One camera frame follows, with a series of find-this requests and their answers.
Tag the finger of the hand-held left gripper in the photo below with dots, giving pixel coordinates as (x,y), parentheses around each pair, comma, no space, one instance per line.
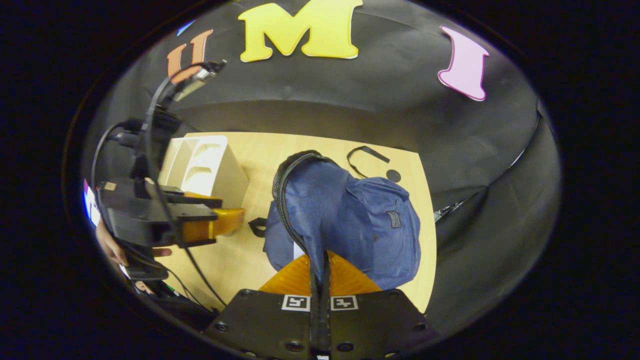
(170,192)
(195,212)

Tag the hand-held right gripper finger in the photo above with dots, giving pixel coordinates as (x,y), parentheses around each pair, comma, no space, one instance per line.
(314,287)
(326,287)

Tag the book with plain white cover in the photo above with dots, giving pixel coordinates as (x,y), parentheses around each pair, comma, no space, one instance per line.
(299,250)

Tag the white bookshelf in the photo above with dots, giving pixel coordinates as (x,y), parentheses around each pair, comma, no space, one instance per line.
(210,170)

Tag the blue schoolbag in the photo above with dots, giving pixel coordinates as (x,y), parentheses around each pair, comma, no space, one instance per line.
(360,220)

